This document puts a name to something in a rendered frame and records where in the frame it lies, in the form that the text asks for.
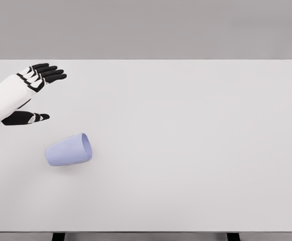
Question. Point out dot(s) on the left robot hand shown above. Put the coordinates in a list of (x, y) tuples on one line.
[(9, 93)]

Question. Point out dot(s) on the light purple cup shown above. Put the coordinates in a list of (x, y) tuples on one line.
[(65, 151)]

